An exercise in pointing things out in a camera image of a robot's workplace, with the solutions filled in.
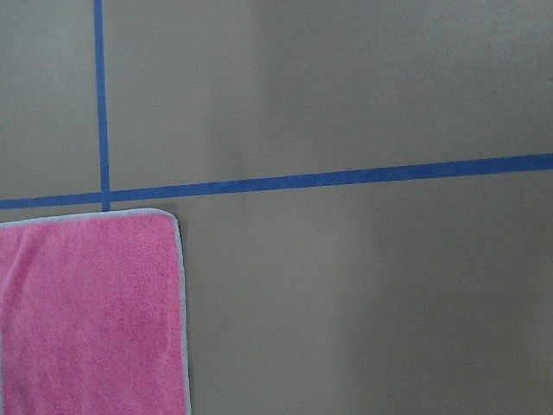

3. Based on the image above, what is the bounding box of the blue tape line lengthwise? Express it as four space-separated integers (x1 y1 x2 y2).
93 0 111 212

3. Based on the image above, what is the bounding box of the pink towel with grey edge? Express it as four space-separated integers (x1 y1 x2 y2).
1 208 191 414

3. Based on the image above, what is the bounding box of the blue tape line crosswise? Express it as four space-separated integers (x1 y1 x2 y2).
1 153 552 210

